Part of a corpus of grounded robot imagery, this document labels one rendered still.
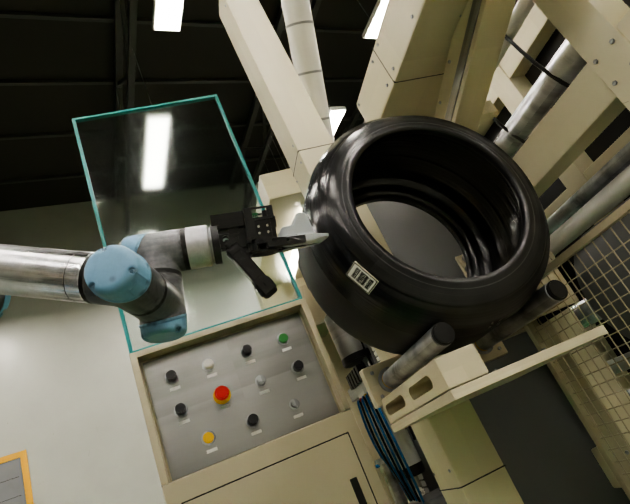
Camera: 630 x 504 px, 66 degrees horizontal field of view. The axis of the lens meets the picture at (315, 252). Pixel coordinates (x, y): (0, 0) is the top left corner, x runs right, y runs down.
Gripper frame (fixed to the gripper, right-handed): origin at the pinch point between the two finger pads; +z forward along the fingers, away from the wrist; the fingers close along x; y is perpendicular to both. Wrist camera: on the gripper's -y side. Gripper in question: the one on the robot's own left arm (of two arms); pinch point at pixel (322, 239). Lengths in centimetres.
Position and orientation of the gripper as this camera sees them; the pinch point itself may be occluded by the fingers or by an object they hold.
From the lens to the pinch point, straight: 90.7
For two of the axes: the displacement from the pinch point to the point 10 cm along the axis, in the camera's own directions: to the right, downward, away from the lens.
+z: 9.7, -1.5, 1.8
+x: -1.6, 1.6, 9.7
